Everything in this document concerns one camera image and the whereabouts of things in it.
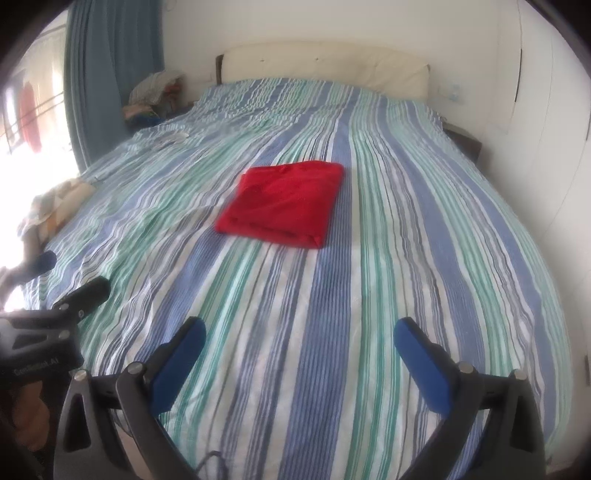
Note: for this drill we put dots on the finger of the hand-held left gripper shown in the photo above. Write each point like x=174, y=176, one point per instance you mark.
x=85, y=297
x=41, y=263

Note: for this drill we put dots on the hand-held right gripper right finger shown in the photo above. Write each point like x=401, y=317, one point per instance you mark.
x=418, y=360

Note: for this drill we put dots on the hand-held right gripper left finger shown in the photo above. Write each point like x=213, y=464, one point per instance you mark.
x=182, y=355

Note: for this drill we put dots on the red knitted sweater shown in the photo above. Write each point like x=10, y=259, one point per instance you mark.
x=281, y=203

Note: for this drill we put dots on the pile of clothes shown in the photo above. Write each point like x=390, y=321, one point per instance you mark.
x=152, y=97

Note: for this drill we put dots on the beige cloth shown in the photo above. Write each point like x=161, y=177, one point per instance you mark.
x=64, y=198

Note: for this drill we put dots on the striped bed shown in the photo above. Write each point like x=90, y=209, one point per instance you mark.
x=323, y=323

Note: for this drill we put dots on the blue curtain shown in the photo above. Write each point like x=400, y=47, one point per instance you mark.
x=111, y=69

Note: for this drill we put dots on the dark wooden nightstand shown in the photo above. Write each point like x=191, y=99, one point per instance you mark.
x=464, y=141

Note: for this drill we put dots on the white wardrobe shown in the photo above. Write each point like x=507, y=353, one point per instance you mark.
x=545, y=161

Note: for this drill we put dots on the cream padded headboard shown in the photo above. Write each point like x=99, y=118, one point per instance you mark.
x=323, y=64

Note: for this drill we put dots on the wall socket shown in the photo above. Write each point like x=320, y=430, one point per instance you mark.
x=450, y=92

